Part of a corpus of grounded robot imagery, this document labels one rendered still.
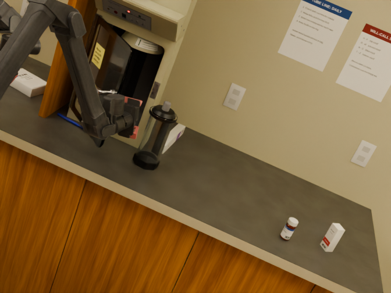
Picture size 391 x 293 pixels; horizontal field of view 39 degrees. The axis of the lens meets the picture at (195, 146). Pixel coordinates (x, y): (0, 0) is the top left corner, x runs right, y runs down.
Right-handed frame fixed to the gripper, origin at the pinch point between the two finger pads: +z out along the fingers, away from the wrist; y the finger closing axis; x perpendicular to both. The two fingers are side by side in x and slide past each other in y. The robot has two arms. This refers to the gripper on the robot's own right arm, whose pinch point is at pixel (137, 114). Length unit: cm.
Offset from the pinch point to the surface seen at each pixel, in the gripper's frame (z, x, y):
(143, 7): 2.3, 4.4, 36.6
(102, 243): -6, 5, -51
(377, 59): 71, -72, 28
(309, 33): 66, -43, 33
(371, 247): 41, -90, -41
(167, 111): 9.4, -7.4, 1.1
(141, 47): 16.2, 9.7, 20.3
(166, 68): 16.6, -1.2, 14.9
